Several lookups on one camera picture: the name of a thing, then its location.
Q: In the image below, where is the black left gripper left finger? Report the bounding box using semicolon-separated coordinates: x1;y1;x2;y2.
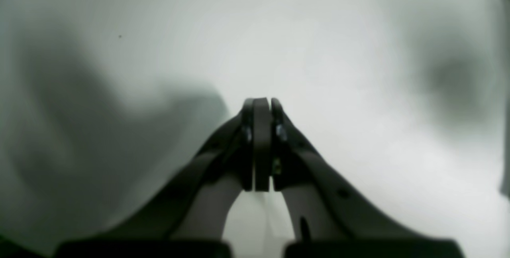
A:
55;98;255;258

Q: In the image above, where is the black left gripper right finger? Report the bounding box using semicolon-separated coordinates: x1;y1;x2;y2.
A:
253;98;464;258

